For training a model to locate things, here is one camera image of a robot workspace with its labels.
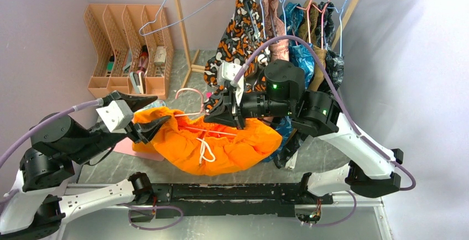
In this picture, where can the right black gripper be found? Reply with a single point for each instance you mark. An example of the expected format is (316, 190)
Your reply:
(224, 115)

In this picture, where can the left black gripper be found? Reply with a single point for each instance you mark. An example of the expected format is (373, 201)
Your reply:
(140, 131)

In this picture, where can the pink wire hanger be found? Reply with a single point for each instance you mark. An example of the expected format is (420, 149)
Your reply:
(201, 111)

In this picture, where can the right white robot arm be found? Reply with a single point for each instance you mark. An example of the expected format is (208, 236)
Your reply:
(371, 170)

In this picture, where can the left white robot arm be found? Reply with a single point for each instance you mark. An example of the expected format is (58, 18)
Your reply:
(58, 142)

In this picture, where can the orange camouflage shorts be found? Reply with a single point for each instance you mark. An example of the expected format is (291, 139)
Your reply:
(243, 35)

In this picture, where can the blue patterned shorts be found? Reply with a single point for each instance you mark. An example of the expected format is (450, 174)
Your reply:
(299, 55)

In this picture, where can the pink shorts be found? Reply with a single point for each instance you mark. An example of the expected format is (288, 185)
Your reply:
(274, 27)

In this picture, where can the brown shorts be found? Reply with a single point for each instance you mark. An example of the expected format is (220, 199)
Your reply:
(307, 33)

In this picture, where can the blue packaged item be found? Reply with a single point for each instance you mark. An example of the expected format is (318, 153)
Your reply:
(155, 104)

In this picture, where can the pink clipboard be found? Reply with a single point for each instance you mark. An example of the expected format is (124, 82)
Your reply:
(145, 151)

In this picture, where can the peach file organizer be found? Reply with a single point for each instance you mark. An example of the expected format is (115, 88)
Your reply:
(134, 49)

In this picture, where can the wooden clothes rack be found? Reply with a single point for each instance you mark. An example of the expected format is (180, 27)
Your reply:
(190, 26)

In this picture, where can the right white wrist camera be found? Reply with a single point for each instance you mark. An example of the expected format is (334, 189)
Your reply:
(227, 72)

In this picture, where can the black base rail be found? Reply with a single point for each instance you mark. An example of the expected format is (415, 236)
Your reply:
(278, 199)

